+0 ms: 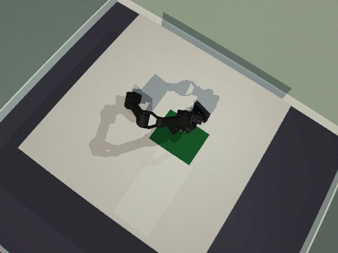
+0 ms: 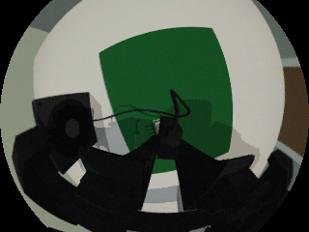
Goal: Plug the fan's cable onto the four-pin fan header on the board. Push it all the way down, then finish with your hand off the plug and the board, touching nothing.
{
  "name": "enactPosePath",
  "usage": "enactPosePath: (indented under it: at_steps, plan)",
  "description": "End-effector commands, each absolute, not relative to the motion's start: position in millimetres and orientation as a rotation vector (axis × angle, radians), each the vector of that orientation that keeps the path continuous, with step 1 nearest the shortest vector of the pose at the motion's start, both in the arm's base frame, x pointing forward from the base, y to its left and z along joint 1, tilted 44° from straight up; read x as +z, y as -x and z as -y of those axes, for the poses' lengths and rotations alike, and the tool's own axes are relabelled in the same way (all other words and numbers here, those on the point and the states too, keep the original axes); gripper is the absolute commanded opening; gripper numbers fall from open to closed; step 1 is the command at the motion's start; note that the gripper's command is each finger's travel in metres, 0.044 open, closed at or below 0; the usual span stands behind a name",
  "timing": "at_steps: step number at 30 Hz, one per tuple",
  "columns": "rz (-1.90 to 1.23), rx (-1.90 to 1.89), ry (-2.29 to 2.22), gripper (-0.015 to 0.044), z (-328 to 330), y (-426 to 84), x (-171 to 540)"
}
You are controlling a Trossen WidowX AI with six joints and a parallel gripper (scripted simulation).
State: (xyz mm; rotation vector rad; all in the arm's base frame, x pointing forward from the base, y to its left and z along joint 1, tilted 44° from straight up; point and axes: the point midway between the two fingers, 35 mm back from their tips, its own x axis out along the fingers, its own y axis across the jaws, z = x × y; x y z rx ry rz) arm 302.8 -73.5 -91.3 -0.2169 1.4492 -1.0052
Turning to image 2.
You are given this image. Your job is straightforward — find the black cable with plug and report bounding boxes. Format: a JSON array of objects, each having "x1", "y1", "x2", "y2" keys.
[{"x1": 100, "y1": 89, "x2": 190, "y2": 160}]

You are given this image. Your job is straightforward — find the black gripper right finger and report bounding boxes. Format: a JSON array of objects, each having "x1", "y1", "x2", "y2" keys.
[{"x1": 175, "y1": 139, "x2": 255, "y2": 212}]

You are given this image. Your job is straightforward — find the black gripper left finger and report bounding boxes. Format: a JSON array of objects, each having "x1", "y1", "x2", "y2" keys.
[{"x1": 78, "y1": 134, "x2": 159, "y2": 212}]

